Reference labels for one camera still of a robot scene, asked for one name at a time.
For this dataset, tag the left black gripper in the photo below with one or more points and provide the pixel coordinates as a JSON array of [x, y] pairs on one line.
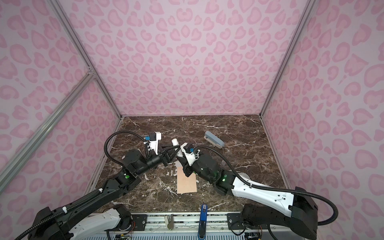
[[165, 157]]

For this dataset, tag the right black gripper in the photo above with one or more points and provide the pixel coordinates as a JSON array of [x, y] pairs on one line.
[[185, 166]]

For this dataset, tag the white glue stick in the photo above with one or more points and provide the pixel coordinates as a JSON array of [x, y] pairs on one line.
[[177, 146]]

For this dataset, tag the pink envelope with cream flap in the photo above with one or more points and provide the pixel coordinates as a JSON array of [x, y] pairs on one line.
[[186, 184]]

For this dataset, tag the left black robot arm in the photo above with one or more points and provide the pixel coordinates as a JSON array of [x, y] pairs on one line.
[[74, 221]]

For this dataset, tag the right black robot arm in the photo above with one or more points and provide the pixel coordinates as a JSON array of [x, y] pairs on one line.
[[276, 207]]

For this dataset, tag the blue grey stapler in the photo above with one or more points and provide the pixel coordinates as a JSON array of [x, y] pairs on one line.
[[214, 140]]

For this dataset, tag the beige hanging tag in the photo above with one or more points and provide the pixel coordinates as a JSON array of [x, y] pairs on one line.
[[169, 221]]

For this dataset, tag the blue black clip tool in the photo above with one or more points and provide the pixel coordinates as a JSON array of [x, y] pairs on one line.
[[203, 222]]

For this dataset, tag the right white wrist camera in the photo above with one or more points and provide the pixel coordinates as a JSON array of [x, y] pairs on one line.
[[188, 153]]

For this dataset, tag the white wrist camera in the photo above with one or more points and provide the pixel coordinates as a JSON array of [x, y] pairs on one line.
[[188, 153], [152, 141]]

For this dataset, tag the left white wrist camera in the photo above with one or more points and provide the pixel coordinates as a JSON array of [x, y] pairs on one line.
[[152, 141]]

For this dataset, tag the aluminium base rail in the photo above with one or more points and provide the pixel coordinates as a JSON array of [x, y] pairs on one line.
[[151, 226]]

